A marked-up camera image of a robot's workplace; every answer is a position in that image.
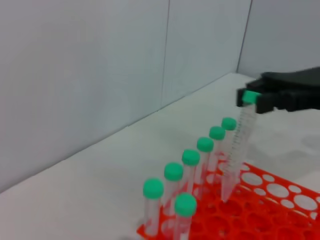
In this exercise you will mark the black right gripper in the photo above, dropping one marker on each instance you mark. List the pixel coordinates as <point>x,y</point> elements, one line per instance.
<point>300,87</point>

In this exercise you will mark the orange test tube rack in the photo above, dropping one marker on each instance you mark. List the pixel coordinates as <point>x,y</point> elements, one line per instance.
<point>255,220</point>

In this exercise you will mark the clear test tube green cap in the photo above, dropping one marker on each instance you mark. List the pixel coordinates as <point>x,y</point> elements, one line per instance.
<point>153,188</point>
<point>217,132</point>
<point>229,123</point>
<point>205,144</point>
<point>190,157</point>
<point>173,171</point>
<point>185,204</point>
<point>251,97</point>

